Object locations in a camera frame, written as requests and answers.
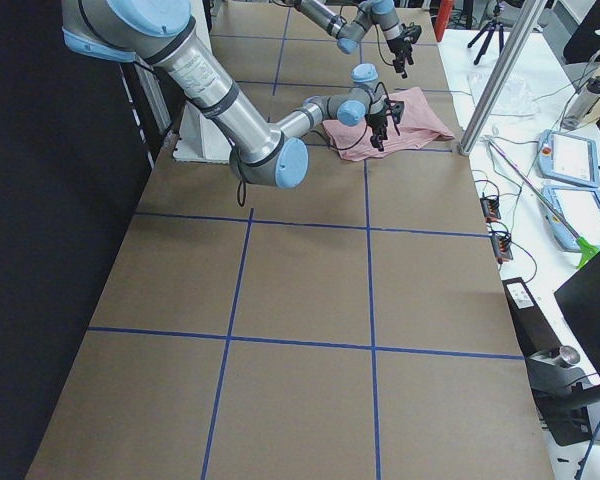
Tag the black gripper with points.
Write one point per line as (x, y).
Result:
(377, 121)
(398, 47)

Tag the pink Snoopy t-shirt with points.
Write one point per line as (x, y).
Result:
(419, 127)

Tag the red cylinder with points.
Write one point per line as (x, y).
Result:
(442, 19)

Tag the black tripod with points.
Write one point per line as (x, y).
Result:
(493, 27)

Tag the clear plastic bag with paper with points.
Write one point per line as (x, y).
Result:
(516, 98)

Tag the orange black connector module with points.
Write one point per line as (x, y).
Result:
(490, 206)

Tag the brown paper table cover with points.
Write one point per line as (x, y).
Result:
(354, 327)

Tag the water bottle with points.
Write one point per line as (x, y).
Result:
(587, 96)

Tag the far blue teach pendant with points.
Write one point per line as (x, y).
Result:
(568, 158)

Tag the blue teach pendant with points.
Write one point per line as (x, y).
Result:
(568, 158)
(580, 207)

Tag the near blue teach pendant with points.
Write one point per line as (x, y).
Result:
(580, 207)

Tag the metal rod with green tip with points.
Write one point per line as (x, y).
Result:
(586, 249)

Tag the black monitor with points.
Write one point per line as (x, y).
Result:
(579, 301)

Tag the black box device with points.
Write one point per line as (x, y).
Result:
(552, 368)

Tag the aluminium frame post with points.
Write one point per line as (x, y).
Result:
(513, 47)

